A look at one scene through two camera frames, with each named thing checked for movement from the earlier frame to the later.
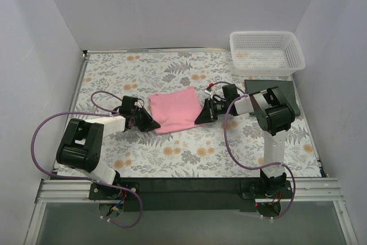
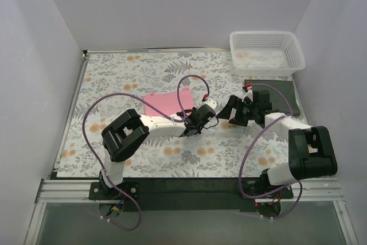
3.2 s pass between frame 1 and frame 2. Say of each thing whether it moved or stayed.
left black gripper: moved
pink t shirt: stayed
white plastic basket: stayed
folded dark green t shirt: stayed
